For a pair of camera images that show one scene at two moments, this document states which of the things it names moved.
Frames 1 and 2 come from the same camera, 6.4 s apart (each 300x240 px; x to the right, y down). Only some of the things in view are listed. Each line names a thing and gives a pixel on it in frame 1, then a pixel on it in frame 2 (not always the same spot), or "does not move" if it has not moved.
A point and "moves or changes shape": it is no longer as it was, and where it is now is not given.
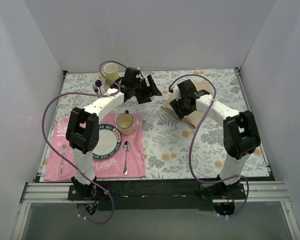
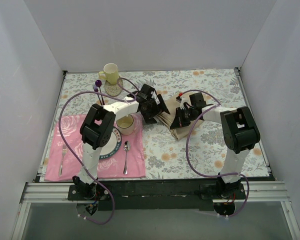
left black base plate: [77, 192] does not move
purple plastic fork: [95, 89] does not move
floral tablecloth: [173, 149] does not move
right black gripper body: [179, 106] to [181, 116]
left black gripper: [145, 88] to [156, 107]
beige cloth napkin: [194, 119] moves or changes shape
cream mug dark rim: [124, 123] does not move
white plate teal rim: [110, 140] does not move
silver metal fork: [64, 149] does not move
